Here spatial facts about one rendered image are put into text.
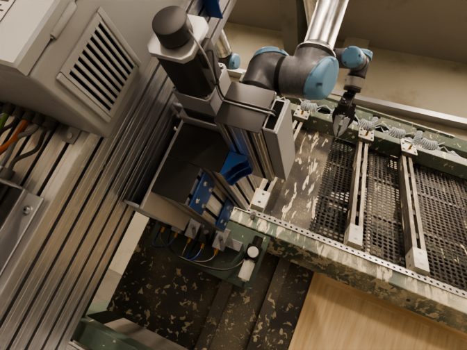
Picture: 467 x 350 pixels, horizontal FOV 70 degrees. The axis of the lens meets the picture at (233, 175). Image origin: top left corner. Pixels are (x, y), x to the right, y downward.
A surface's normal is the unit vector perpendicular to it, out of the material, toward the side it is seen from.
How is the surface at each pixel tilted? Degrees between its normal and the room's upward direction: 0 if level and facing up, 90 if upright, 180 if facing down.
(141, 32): 90
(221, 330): 90
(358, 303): 90
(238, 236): 90
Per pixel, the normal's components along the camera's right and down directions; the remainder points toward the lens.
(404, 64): -0.21, -0.33
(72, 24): 0.90, 0.30
